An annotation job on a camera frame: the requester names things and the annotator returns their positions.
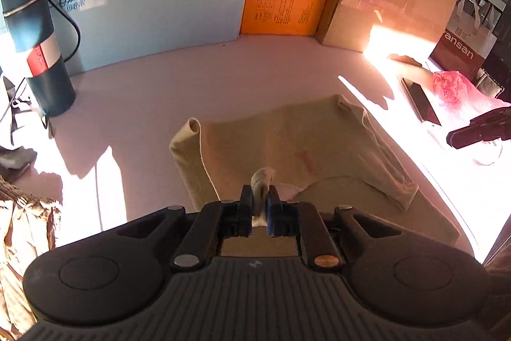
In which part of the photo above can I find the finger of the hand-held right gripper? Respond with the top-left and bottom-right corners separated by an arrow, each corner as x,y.
446,107 -> 511,151

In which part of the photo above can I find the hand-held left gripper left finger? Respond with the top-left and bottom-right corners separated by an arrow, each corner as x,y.
116,184 -> 255,272

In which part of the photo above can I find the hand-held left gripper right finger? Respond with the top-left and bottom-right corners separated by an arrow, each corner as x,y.
266,184 -> 402,271

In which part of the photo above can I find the beige t-shirt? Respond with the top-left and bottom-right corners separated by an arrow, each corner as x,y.
168,93 -> 474,259

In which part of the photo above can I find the pink plastic bag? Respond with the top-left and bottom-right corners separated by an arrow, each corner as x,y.
432,70 -> 480,111

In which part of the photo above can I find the black smartphone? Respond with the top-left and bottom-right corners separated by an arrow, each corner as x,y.
400,77 -> 442,127

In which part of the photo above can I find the light blue cardboard box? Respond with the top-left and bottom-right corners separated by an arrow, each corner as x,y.
0,0 -> 261,76

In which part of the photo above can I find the brown puffer jacket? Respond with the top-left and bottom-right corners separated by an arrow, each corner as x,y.
0,176 -> 64,340

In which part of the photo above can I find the grey cloth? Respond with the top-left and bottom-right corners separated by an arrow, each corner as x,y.
0,143 -> 38,182

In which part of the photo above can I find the teal cylindrical canister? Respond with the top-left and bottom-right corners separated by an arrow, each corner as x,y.
0,0 -> 77,117

